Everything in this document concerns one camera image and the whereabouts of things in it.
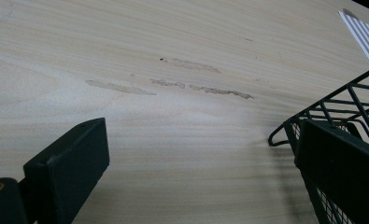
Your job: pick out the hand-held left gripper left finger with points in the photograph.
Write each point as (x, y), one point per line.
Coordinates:
(70, 161)

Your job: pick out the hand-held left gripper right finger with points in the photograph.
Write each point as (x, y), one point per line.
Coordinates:
(344, 168)

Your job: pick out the grey striped placemat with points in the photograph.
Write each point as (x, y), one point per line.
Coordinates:
(367, 37)

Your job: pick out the brown table grommet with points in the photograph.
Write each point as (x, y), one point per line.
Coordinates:
(349, 13)

